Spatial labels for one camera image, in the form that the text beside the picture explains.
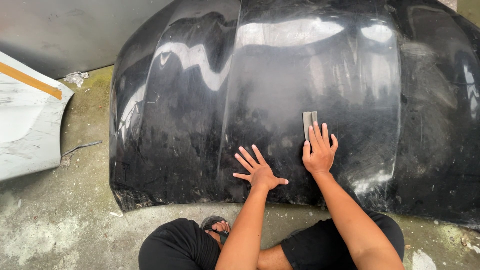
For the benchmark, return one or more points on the person's right hand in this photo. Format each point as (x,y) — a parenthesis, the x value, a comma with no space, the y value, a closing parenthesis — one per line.
(318,155)

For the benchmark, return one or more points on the person's left hand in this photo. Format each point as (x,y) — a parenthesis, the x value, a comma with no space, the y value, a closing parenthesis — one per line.
(260,174)

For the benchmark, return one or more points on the grey sandpaper sheet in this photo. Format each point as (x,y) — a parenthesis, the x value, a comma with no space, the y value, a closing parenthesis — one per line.
(308,122)

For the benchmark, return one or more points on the person's foot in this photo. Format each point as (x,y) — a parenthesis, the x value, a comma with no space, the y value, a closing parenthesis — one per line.
(219,228)

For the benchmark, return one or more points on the black sandal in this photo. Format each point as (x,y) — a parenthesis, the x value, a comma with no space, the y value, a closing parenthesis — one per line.
(213,224)

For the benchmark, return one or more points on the black car hood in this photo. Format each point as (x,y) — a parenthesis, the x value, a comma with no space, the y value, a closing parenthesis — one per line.
(262,93)

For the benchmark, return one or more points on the person's black shorts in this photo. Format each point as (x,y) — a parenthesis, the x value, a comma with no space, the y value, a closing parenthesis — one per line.
(180,247)

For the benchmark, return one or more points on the thin grey stick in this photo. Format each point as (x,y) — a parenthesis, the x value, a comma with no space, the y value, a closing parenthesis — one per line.
(80,146)

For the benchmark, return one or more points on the crumpled white paper scrap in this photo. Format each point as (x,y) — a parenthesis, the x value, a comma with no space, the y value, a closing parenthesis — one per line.
(76,78)

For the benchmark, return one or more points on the white car body panel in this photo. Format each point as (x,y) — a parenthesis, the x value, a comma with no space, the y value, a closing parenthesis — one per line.
(28,120)

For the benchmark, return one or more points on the grey car body panel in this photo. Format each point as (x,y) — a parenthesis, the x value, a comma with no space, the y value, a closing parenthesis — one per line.
(67,33)

